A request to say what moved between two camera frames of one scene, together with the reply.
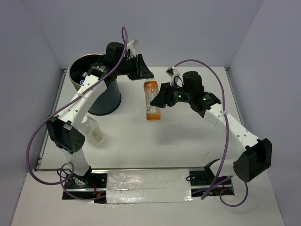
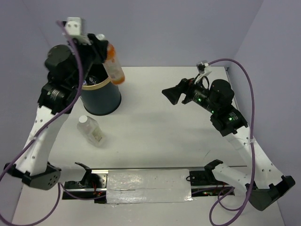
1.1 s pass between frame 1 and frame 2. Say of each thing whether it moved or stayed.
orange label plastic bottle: moved
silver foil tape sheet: stayed
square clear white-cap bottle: stayed
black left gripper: moved
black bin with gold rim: stayed
